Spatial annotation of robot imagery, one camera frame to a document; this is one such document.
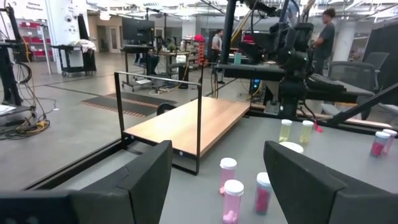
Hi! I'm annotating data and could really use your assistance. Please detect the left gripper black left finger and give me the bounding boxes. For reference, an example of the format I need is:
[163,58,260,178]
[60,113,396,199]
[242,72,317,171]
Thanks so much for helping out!
[0,139,174,224]

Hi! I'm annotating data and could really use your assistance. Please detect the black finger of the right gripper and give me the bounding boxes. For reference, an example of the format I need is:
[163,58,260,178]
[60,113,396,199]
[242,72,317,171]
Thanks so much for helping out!
[294,22,314,63]
[269,24,295,65]

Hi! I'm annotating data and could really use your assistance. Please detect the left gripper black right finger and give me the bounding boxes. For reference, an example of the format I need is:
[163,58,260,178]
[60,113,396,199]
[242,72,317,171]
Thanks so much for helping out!
[263,140,398,224]

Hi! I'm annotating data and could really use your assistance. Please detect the blue bottle red pills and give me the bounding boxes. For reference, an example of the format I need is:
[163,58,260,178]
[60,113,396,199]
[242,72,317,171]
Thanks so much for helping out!
[369,131,391,158]
[254,172,272,215]

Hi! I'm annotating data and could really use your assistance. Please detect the large orange pill bottle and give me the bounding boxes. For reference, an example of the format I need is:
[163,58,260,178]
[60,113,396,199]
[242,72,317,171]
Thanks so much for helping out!
[279,141,305,155]

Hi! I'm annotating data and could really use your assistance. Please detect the pale yellow pill bottle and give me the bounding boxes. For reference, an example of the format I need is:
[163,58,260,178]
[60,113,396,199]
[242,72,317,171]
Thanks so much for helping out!
[278,119,293,143]
[299,119,315,144]

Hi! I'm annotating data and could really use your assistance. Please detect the person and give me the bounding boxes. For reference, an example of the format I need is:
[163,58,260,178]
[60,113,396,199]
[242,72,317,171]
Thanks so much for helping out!
[312,7,336,77]
[210,29,225,66]

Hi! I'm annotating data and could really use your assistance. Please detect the black pole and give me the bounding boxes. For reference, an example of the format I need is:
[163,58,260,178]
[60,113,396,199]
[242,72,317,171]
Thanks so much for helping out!
[219,0,239,65]

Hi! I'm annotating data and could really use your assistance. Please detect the grey office chair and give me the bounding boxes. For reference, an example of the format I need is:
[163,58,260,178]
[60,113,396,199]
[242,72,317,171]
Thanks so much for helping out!
[328,51,391,94]

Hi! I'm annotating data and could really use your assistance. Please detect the grey table mat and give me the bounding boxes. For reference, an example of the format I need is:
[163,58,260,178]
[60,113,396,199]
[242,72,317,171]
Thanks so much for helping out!
[52,116,398,224]

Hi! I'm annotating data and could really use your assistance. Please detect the black mat orange striped edges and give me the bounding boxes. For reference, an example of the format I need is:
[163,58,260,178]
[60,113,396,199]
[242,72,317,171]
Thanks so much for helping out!
[80,91,178,118]

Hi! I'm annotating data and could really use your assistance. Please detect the black clamp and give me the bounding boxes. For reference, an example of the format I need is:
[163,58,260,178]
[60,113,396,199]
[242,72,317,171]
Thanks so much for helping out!
[156,102,177,116]

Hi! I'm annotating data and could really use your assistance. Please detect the black utility cart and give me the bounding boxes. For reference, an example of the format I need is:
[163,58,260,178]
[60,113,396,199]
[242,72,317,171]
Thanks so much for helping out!
[51,39,97,78]

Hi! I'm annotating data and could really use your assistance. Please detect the black monitor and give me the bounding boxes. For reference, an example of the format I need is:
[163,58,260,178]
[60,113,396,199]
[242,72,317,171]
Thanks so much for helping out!
[121,17,155,43]

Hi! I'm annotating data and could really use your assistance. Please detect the white cloth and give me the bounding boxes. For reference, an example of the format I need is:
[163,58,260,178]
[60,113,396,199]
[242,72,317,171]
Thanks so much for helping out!
[68,39,97,53]

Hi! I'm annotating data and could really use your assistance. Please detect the black equipment stand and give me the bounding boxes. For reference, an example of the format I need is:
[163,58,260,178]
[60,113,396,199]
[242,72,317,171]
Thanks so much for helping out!
[0,4,35,125]

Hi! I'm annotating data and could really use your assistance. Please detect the rack with red bins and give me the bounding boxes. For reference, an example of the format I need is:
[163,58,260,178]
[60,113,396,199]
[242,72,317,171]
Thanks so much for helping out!
[17,20,52,63]

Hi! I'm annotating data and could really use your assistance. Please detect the black metal table frame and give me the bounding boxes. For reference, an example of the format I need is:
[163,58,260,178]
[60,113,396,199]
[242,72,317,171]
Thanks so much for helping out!
[23,82,398,191]

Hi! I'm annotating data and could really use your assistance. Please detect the yellow black floor cables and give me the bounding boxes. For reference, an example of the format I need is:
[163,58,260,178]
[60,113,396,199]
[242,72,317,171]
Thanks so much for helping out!
[0,62,58,141]

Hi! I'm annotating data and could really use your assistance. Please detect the wooden shelf black metal frame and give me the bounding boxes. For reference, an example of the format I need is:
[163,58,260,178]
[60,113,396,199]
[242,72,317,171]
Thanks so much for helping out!
[113,71,251,176]

